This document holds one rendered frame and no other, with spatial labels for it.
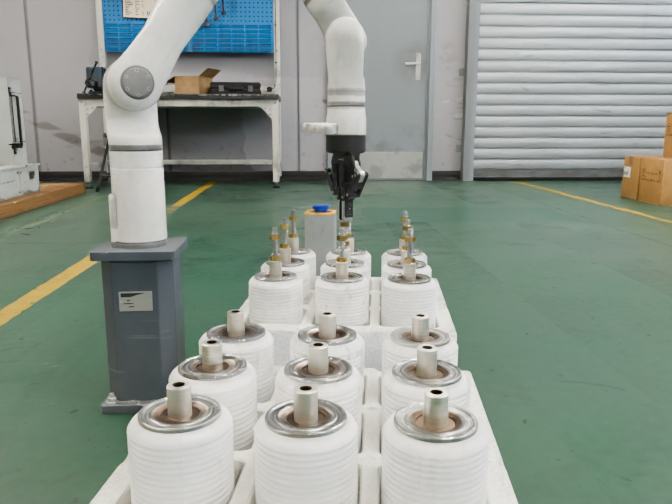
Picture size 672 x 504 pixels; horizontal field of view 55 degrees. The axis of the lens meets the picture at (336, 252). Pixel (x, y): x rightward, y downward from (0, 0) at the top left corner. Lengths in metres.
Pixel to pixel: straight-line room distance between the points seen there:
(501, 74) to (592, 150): 1.15
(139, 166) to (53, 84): 5.36
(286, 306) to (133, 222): 0.31
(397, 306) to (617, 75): 5.76
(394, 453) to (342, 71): 0.77
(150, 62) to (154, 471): 0.74
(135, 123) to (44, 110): 5.34
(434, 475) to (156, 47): 0.85
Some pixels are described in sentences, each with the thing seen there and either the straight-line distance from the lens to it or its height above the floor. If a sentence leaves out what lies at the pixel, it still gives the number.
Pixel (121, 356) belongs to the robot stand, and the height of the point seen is 0.11.
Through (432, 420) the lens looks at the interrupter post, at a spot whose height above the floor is 0.26.
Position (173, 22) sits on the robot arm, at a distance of 1.18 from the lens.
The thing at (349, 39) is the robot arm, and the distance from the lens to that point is 1.17.
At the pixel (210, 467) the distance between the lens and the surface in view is 0.61.
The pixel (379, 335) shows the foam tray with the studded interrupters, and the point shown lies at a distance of 1.08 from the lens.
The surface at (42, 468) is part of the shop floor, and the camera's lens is 1.13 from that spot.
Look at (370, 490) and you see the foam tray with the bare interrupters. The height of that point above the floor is 0.18.
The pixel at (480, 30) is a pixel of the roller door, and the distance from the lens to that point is 6.30.
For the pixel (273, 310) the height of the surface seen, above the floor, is 0.20.
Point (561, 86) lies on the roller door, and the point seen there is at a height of 0.87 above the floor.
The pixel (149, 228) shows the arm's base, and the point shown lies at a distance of 1.18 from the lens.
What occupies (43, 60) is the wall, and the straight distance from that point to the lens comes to 6.55.
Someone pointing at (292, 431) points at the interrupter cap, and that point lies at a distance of 0.58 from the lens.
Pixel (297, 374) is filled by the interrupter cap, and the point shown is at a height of 0.25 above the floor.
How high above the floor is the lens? 0.52
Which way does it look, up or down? 11 degrees down
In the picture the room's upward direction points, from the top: straight up
